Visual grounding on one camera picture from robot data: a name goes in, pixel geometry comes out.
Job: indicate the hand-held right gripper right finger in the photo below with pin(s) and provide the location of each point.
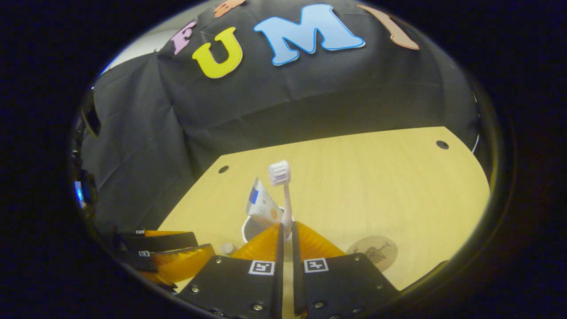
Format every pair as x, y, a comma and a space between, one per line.
297, 283

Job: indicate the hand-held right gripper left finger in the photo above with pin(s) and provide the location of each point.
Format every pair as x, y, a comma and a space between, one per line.
279, 283

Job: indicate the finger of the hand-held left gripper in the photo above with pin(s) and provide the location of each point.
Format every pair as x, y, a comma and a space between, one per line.
159, 241
177, 263

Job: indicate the white toothpaste tube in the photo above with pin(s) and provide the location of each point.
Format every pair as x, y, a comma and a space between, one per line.
263, 206

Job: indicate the round wooden coaster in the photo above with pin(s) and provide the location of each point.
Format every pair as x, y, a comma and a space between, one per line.
376, 252

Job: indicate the white toothbrush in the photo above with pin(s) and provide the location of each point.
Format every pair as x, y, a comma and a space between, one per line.
279, 173

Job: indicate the wooden desktop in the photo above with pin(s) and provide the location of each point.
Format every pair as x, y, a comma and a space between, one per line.
376, 186

